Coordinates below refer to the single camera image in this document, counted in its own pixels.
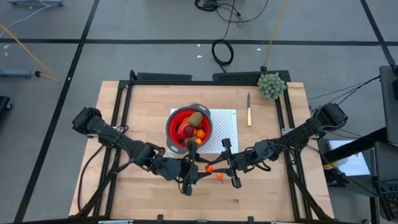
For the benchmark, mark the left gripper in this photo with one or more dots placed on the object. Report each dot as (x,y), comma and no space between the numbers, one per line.
(178,169)

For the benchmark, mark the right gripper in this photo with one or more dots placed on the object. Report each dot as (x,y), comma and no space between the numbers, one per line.
(242,161)

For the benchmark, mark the brown potato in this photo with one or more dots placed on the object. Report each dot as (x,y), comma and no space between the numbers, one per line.
(189,140)

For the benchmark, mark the orange mandarin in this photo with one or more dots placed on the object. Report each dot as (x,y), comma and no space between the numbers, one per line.
(200,133)

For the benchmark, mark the dark red pomegranate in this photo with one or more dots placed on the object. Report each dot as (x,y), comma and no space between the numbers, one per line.
(188,131)

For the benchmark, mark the red-orange mango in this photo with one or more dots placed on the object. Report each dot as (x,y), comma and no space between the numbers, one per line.
(183,125)

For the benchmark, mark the brown kiwi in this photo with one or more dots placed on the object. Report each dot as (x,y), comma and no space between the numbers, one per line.
(195,119)

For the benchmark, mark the red collapsible colander grey rim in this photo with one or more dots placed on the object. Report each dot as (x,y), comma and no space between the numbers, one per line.
(173,128)

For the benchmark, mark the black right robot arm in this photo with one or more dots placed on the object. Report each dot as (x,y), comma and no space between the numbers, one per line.
(298,133)

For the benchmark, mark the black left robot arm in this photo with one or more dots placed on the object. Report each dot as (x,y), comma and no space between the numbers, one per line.
(124,144)

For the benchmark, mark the white perforated metal shelf riser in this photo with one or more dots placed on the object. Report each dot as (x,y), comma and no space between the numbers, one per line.
(224,124)

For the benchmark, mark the long black ribbed power strip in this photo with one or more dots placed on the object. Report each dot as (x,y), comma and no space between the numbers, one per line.
(239,76)

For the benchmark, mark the green potted plant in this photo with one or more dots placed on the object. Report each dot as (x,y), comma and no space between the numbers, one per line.
(271,86)

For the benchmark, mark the white box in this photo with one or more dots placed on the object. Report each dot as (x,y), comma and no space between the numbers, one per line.
(351,161)

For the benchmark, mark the black keyboard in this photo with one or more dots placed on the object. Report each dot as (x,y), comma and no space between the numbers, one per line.
(388,199)

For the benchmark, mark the grey side desk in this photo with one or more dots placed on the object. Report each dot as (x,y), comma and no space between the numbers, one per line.
(388,102)

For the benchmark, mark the black caster foot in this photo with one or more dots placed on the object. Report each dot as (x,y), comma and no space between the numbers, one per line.
(3,104)

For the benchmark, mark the short grey floor base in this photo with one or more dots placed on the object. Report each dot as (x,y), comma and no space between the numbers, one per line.
(15,73)

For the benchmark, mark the long grey floor base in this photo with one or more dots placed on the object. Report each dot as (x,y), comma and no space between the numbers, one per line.
(34,3)

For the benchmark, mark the black aluminium table frame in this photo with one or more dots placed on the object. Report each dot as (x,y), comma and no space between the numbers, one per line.
(202,83)

